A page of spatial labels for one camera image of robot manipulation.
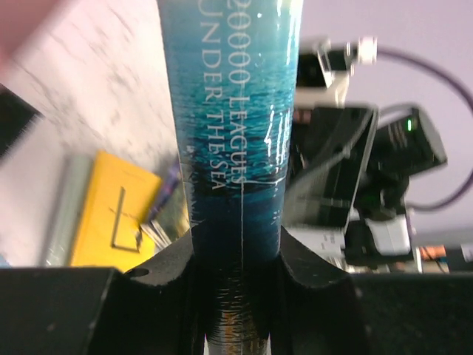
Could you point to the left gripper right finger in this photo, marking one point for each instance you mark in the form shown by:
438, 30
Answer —
321, 309

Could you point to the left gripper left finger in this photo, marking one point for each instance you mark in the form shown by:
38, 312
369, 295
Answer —
151, 309

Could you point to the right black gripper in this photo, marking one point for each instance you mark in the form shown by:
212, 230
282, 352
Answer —
341, 159

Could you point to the blue 20000 Leagues book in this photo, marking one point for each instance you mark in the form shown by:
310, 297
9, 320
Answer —
231, 67

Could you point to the black Moon and Sixpence book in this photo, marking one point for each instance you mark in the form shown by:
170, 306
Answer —
17, 116

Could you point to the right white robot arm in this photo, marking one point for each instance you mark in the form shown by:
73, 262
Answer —
364, 242

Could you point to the green fantasy cover book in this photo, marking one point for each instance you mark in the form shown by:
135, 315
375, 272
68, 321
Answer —
169, 225

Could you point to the yellow Little Prince book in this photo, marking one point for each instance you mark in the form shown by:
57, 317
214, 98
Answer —
118, 198

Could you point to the purple book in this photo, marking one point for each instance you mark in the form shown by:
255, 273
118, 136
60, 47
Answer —
165, 192

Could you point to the pink three-tier shelf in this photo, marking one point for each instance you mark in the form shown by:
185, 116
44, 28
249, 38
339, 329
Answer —
19, 19

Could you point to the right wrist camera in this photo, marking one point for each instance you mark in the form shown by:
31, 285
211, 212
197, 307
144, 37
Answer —
325, 70

